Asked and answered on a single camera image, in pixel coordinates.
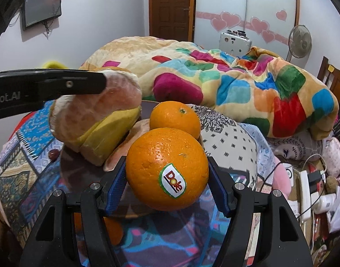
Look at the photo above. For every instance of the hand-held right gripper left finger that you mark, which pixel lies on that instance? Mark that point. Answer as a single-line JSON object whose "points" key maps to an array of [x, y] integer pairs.
{"points": [[117, 189]]}

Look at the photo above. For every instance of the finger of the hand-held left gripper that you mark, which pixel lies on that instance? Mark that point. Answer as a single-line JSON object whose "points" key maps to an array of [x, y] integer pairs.
{"points": [[72, 83]]}

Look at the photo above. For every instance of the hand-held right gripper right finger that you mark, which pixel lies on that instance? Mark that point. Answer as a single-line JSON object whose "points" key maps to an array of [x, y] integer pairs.
{"points": [[220, 192]]}

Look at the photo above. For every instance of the peeled pomelo segment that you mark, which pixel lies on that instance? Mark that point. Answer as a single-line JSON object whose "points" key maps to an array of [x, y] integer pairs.
{"points": [[89, 111], [122, 150]]}

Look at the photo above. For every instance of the purple plate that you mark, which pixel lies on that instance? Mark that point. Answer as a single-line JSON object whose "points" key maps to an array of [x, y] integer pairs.
{"points": [[75, 178]]}

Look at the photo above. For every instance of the orange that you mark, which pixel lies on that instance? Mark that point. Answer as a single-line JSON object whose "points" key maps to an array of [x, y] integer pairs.
{"points": [[174, 121], [165, 161]]}

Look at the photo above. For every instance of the yellow foam tube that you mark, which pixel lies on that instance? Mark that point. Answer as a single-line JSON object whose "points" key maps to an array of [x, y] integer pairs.
{"points": [[54, 64]]}

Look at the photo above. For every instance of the grey patterned pillow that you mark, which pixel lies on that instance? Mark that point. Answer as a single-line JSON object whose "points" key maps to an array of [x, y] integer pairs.
{"points": [[231, 144]]}

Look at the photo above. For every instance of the blue patterned mat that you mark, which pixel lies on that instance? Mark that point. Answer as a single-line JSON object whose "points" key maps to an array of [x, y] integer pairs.
{"points": [[22, 155]]}

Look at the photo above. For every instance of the dark red plum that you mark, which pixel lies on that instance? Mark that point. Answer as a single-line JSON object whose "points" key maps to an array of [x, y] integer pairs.
{"points": [[54, 153]]}

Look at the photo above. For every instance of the white power strip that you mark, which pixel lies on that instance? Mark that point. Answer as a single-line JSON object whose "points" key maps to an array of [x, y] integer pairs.
{"points": [[305, 194]]}

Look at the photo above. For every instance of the colourful patchwork blanket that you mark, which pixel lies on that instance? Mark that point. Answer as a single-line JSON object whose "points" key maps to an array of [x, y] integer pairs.
{"points": [[228, 89]]}

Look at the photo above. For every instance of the brown wooden door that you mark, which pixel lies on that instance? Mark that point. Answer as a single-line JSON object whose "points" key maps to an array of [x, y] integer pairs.
{"points": [[171, 8]]}

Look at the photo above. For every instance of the white metal box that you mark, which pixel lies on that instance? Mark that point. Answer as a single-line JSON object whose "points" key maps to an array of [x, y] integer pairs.
{"points": [[235, 43]]}

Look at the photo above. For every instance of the wooden bed headboard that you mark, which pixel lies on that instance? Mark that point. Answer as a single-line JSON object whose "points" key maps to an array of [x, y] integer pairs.
{"points": [[335, 78]]}

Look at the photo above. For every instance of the standing electric fan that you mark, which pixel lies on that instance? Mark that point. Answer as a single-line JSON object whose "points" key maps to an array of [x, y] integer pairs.
{"points": [[300, 42]]}

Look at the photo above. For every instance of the frosted wardrobe with heart stickers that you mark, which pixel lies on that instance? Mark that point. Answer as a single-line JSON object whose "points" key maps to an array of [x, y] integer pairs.
{"points": [[247, 2]]}

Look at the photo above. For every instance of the small wall monitor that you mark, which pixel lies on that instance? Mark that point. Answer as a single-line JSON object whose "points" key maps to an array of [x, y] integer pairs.
{"points": [[42, 9]]}

